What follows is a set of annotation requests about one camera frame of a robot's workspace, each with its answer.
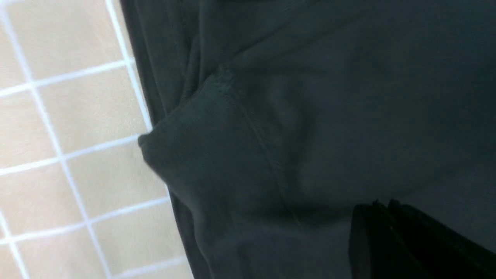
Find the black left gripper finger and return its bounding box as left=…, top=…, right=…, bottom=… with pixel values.
left=348, top=200, right=496, bottom=279

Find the dark gray long-sleeve shirt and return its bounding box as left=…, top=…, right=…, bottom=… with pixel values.
left=121, top=0, right=495, bottom=279

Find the beige checkered tablecloth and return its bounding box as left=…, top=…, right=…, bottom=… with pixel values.
left=1, top=0, right=193, bottom=279

